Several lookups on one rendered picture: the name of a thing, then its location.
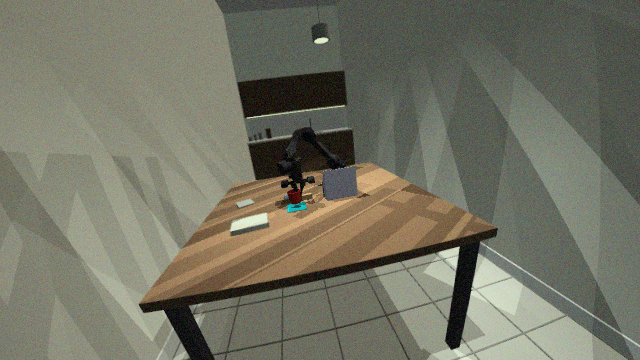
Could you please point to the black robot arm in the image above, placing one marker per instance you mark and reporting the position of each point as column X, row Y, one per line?
column 307, row 134

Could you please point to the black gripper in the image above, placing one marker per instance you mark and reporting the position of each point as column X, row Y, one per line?
column 296, row 177

